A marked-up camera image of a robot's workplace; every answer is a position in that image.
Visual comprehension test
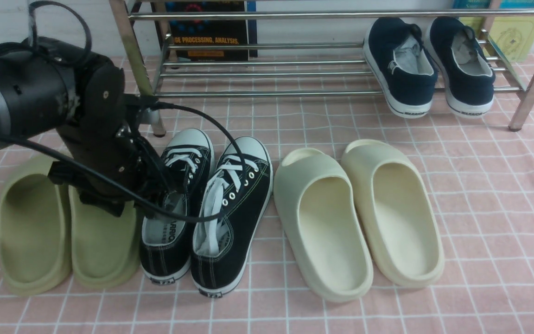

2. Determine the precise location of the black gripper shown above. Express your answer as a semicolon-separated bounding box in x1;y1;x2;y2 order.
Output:
48;95;177;218

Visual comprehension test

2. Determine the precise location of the black canvas sneaker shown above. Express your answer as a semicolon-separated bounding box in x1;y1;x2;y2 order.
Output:
191;136;273;298
140;128;216;285

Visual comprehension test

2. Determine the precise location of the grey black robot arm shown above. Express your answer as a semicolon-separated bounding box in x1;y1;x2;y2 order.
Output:
0;37;178;216

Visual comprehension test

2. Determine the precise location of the metal shoe rack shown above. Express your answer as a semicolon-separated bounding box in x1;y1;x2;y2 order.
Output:
109;0;534;132

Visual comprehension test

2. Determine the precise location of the navy left slip-on shoe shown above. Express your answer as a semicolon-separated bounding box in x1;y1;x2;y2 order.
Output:
363;17;439;119

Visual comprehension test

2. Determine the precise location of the navy slip-on shoe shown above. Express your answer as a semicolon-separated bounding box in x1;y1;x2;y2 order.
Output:
424;16;496;118
363;17;439;119

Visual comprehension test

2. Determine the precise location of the navy right slip-on shoe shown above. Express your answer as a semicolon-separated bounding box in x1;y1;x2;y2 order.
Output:
424;16;496;118

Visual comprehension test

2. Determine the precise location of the green right slipper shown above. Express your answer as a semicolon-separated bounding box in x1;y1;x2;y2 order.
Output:
69;186;140;289

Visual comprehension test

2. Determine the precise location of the green slipper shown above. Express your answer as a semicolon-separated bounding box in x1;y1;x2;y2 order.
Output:
69;186;140;289
0;154;72;296

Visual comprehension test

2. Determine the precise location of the green left slipper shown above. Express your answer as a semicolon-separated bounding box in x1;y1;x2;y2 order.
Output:
0;154;72;296

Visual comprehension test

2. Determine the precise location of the black image processing book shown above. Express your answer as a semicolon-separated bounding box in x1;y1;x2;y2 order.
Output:
151;1;258;62

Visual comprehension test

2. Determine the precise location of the cream left slipper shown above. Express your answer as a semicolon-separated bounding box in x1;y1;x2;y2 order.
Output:
273;148;373;303

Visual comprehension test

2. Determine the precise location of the cream slipper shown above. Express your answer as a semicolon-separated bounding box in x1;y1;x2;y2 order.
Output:
273;148;373;303
341;139;445;289

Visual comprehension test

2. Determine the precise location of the cream right slipper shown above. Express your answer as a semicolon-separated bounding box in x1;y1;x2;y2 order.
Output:
341;139;445;289

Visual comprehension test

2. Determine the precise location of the pink checkered tablecloth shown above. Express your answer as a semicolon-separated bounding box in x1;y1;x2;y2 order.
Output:
0;55;534;334

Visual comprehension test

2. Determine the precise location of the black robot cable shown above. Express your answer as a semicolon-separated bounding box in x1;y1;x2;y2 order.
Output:
0;0;248;223

